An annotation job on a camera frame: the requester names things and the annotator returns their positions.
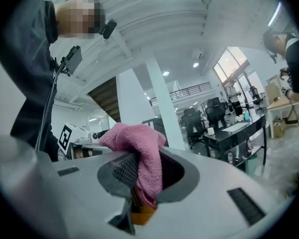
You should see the black chest-mounted device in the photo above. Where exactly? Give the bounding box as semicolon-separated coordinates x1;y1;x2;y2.
59;45;83;77

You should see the black head-worn camera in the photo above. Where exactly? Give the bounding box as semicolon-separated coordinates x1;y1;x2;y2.
99;19;117;39

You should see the light wooden desk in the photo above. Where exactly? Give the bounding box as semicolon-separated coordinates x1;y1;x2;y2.
266;100;299;139

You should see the person's black-clad torso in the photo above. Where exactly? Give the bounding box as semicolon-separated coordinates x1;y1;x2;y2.
0;0;60;161

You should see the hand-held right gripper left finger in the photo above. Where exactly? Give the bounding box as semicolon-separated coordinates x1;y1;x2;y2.
52;152;140;239

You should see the wooden staircase underside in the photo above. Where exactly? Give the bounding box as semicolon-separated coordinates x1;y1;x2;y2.
87;76;122;123

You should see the black balcony railing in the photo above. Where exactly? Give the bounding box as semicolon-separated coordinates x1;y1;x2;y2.
149;82;212;107

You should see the person's head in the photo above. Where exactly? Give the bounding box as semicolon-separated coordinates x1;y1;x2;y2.
54;0;107;39

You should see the large glass window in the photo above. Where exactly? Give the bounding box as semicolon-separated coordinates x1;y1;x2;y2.
213;46;265;102

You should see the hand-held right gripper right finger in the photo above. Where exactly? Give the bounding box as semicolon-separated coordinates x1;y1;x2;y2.
139;147;287;239

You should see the black glass desk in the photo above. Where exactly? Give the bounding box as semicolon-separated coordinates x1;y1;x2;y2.
203;113;267;166

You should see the pink cleaning cloth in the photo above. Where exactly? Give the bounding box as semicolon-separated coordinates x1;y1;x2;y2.
99;122;167;208

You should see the brown cardboard box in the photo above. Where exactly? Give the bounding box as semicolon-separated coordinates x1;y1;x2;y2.
273;118;287;139

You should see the person's left hand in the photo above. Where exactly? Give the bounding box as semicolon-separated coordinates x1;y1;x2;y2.
73;148;103;159

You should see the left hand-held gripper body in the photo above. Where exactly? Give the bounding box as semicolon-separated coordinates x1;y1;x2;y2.
57;123;108;161

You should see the black chest device cable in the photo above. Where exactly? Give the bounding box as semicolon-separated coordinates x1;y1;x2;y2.
36;63;63;151

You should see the low wooden table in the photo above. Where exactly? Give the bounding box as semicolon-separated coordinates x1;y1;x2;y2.
131;187;157;226

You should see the black office chair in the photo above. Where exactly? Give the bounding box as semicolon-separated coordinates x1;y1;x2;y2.
183;108;205;149
249;86;262;109
205;97;227;130

